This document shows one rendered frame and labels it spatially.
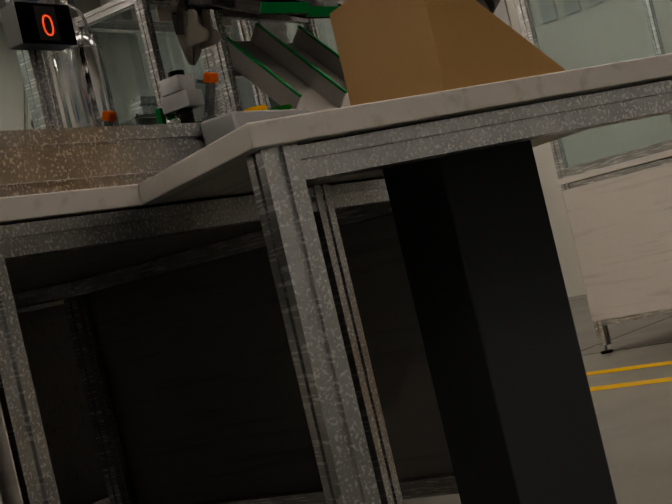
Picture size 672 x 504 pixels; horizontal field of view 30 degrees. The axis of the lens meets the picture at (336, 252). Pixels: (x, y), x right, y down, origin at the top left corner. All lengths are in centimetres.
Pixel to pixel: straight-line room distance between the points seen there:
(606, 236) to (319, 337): 495
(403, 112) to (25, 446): 59
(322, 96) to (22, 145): 90
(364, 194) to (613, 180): 409
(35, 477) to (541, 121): 75
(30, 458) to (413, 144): 58
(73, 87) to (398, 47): 158
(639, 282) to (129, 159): 460
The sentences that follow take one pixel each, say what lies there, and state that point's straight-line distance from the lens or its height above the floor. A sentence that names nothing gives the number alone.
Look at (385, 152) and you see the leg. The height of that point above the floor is 80.
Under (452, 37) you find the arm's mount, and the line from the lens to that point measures 167.
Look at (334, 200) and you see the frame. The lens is 211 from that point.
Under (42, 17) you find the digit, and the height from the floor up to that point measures 121.
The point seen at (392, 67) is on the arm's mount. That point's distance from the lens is 176.
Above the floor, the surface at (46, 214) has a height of 83.
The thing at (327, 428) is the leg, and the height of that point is 51.
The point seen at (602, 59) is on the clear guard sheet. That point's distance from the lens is 626.
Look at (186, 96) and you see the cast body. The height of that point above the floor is 104.
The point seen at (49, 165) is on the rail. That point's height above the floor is 91.
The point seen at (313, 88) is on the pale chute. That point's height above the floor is 105.
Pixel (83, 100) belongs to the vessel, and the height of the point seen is 124.
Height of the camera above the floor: 67
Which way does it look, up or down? 1 degrees up
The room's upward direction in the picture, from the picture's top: 13 degrees counter-clockwise
